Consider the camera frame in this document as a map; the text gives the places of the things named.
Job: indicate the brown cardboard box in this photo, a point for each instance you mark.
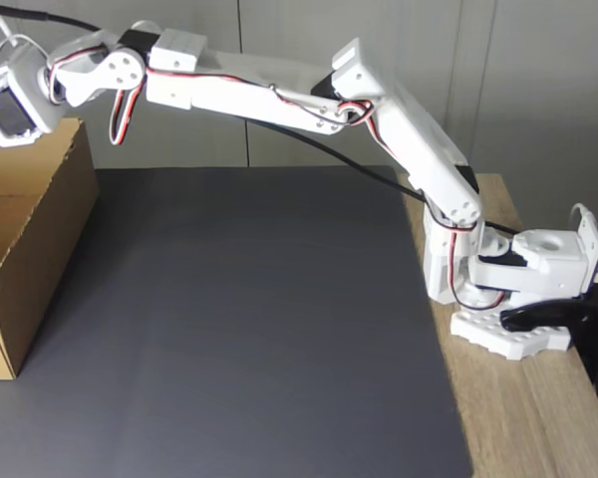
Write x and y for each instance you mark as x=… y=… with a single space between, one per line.
x=55 y=224

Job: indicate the glossy black table clamp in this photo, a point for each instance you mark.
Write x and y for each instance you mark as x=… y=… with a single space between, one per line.
x=588 y=338

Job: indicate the dark grey table mat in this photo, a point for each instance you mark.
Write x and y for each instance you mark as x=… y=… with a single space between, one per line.
x=229 y=323

